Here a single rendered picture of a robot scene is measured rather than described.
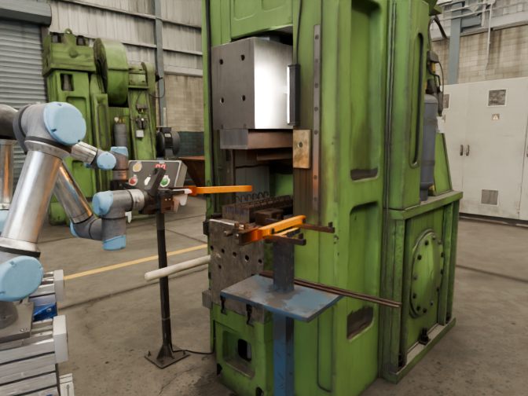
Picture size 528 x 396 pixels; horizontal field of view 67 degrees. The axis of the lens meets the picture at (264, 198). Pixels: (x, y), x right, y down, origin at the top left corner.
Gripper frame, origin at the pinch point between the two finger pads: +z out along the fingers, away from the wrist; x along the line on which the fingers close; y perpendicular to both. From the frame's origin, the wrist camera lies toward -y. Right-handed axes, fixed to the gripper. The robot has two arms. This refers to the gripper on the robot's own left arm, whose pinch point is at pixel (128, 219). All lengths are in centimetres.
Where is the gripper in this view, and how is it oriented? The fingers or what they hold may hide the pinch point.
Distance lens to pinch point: 204.6
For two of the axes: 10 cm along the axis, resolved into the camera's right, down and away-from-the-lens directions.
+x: 4.6, 1.3, -8.8
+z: 0.1, 9.9, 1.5
